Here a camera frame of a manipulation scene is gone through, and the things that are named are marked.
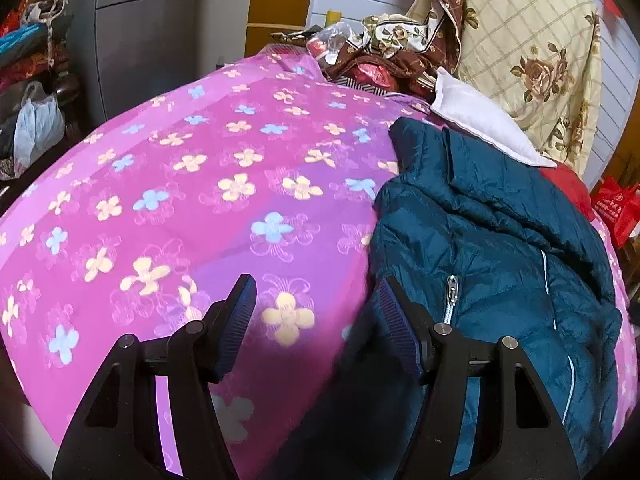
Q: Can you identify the white plastic bag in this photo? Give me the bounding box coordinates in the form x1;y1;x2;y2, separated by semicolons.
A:
13;81;65;178

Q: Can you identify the white pillow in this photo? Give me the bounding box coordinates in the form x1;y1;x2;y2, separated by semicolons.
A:
431;67;556;168

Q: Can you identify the pile of colourful clothes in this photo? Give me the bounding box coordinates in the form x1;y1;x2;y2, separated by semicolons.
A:
1;0;70;92

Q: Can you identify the red cushion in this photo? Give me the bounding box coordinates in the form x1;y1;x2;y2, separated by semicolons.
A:
539;162;596;222

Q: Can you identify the grey refrigerator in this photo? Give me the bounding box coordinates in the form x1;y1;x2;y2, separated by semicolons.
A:
67;0;196;127

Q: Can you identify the white panelled headboard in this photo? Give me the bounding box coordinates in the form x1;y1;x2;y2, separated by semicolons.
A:
306;0;639;188

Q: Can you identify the pink floral bed sheet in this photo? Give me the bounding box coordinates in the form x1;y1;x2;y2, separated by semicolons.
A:
1;52;639;479

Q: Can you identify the dark teal down jacket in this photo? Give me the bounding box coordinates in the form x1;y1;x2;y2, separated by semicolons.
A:
262;118;622;479

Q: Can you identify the clear plastic bag with red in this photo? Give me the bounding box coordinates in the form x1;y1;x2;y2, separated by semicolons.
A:
305;21;399;96

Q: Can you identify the red shopping bag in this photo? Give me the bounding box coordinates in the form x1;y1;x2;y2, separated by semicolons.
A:
591;176;639;249

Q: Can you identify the cream floral rose quilt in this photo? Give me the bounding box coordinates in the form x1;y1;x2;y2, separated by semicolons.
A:
324;0;604;179

